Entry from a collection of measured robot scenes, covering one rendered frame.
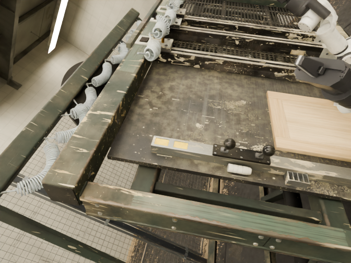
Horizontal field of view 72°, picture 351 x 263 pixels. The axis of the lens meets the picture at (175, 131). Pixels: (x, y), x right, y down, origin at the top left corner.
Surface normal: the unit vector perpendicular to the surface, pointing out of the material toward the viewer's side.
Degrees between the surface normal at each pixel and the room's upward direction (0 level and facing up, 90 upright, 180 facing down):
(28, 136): 90
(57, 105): 90
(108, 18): 90
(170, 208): 60
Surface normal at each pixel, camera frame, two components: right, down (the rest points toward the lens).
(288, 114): 0.06, -0.70
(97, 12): -0.19, 0.71
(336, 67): -0.88, -0.24
